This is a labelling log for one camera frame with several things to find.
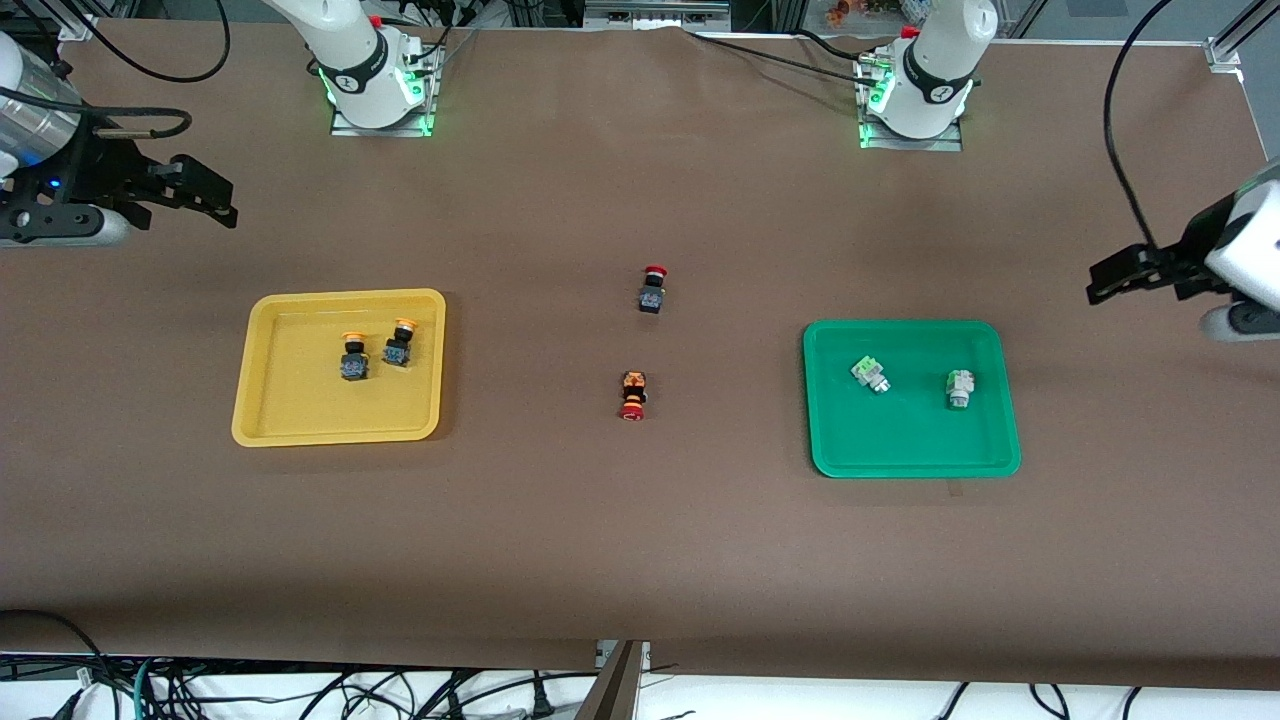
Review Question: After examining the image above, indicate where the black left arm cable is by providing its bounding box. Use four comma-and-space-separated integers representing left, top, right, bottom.
1103, 0, 1179, 253

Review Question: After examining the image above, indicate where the white table bracket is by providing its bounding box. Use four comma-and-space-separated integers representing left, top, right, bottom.
596, 640, 652, 673

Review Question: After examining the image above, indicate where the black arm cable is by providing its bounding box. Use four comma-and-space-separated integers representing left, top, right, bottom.
0, 0, 233, 141
1103, 0, 1179, 253

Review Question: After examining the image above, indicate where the black floor cable loop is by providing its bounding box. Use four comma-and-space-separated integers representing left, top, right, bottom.
0, 609, 107, 720

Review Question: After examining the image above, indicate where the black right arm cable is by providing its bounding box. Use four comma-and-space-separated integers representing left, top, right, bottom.
0, 0, 233, 141

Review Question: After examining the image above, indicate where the yellow plastic tray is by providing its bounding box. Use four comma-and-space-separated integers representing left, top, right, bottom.
231, 288, 447, 448

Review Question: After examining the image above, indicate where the brown table leg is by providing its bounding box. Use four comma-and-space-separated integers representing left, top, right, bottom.
575, 641, 642, 720

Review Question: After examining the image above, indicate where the metal rail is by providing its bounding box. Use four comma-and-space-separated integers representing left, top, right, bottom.
585, 0, 733, 31

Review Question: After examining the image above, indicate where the black cable on mat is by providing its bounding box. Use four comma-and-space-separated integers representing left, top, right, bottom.
683, 28, 869, 81

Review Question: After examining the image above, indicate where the brown table mat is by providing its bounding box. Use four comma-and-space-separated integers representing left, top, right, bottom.
0, 20, 1280, 691

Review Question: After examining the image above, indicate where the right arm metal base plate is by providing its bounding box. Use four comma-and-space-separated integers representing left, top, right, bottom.
330, 45, 443, 138

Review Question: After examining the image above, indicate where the green plastic tray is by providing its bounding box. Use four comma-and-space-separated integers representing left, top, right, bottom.
803, 320, 1022, 479

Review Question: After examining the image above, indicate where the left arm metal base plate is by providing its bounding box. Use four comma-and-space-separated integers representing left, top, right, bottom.
858, 55, 964, 153

